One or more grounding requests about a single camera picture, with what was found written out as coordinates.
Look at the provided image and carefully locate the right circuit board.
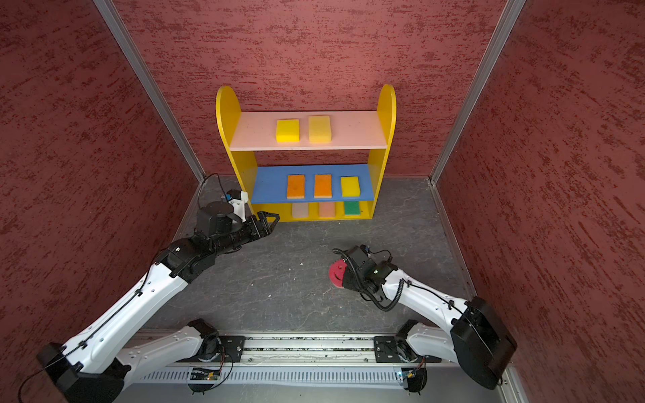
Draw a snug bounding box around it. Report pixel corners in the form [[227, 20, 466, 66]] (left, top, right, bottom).
[[398, 369, 427, 382]]

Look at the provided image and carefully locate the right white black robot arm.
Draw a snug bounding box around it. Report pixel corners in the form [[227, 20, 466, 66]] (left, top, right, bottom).
[[329, 245, 517, 391]]

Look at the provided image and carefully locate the cream white sponge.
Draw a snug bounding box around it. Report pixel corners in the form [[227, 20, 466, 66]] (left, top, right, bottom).
[[292, 203, 309, 219]]

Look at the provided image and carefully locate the large yellow sponge front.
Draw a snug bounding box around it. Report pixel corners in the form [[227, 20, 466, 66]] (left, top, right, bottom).
[[307, 115, 333, 144]]

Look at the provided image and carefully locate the left circuit board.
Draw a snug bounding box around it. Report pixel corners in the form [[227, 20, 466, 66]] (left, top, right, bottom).
[[189, 368, 222, 382]]

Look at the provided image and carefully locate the pink round smiley sponge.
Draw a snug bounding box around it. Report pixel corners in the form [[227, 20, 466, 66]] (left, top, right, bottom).
[[329, 260, 347, 288]]

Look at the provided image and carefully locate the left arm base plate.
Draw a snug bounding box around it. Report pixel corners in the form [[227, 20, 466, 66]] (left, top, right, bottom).
[[215, 335, 247, 364]]

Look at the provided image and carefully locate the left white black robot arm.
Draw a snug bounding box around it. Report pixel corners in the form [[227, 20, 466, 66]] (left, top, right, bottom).
[[37, 200, 280, 402]]

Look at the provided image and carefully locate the small yellow square sponge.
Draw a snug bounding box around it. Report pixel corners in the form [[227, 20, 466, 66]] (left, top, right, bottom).
[[340, 176, 361, 198]]

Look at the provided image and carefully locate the aluminium front rail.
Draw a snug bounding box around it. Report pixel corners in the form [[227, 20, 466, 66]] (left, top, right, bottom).
[[130, 331, 512, 366]]

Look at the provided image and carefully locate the green sponge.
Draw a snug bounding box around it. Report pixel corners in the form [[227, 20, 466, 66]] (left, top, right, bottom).
[[344, 201, 361, 217]]

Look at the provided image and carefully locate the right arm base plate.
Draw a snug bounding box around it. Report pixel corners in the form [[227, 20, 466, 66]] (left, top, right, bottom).
[[373, 336, 402, 364]]

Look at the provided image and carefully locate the orange sponge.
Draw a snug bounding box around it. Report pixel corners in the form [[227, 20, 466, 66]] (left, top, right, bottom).
[[314, 174, 333, 199], [287, 175, 306, 200]]

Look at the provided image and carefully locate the circuit board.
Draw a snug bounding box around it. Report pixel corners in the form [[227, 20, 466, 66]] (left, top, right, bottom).
[[189, 368, 222, 382], [398, 369, 427, 382]]

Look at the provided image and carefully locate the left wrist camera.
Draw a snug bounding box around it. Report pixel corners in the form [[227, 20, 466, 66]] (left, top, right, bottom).
[[226, 189, 249, 223]]

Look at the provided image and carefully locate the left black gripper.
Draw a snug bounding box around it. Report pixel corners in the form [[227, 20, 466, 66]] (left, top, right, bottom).
[[212, 211, 281, 256]]

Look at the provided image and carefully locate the salmon pink sponge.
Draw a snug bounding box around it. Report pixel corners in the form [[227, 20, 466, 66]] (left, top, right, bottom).
[[318, 201, 336, 218]]

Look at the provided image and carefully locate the yellow shelf unit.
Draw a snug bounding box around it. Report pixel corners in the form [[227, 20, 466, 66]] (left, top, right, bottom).
[[215, 84, 397, 222]]

